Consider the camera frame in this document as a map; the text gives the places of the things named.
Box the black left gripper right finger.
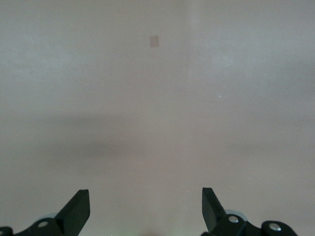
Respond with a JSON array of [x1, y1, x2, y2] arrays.
[[200, 188, 297, 236]]

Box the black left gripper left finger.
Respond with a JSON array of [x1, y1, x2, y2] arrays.
[[0, 189, 91, 236]]

